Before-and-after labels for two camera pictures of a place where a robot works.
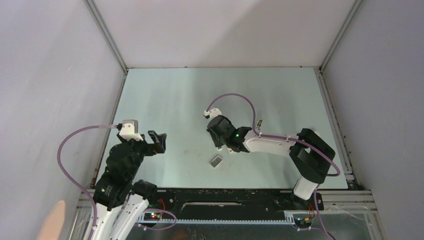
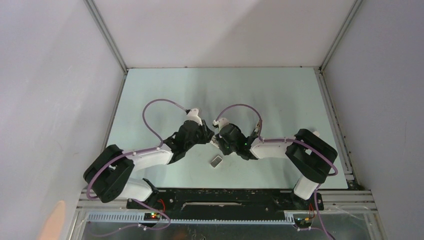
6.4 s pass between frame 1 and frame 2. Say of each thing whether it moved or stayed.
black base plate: stayed
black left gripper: moved
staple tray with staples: stayed
